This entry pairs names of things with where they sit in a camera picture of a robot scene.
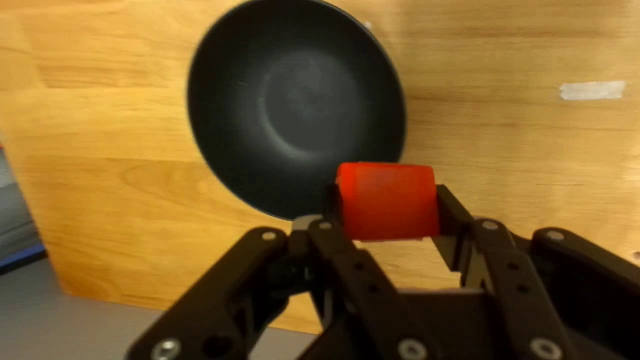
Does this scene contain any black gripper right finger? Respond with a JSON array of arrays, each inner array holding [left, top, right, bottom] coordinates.
[[432, 185, 640, 360]]

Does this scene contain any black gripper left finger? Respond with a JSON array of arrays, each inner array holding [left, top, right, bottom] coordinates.
[[124, 181, 437, 360]]

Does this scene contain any red block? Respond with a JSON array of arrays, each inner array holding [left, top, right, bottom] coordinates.
[[335, 161, 443, 242]]

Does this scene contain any black bowl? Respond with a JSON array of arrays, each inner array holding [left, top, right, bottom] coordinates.
[[185, 0, 409, 222]]

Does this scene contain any white tape strip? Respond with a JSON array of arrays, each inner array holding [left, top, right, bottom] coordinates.
[[559, 78, 628, 102]]

